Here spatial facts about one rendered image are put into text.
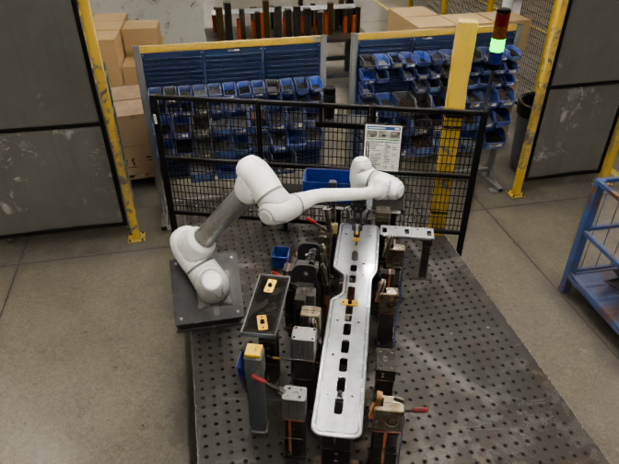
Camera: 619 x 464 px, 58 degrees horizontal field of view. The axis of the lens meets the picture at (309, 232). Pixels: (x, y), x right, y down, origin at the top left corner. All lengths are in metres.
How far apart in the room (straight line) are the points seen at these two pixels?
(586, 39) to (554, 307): 2.23
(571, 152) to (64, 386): 4.64
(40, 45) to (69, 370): 2.15
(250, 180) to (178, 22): 6.95
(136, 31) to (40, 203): 2.81
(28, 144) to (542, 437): 3.81
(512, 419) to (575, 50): 3.44
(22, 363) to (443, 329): 2.65
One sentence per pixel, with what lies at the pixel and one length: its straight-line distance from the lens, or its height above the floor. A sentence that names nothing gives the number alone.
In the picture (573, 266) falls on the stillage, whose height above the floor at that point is 0.25.
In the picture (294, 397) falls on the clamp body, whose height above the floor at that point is 1.06.
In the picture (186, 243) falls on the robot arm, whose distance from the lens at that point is 2.70.
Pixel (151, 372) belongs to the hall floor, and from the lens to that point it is 3.77.
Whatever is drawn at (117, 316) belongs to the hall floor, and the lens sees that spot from 4.21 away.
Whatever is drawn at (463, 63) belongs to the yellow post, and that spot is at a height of 1.79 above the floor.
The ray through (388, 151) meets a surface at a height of 1.28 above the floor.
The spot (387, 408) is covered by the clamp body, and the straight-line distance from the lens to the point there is 2.13.
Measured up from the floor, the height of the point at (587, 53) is 1.32.
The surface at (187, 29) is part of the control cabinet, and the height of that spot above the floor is 0.47.
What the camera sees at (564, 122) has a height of 0.70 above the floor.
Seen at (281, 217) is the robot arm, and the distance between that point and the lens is 2.29.
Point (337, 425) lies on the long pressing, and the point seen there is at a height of 1.00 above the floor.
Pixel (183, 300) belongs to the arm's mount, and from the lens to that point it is 2.93.
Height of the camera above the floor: 2.72
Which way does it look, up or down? 34 degrees down
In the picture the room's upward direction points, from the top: straight up
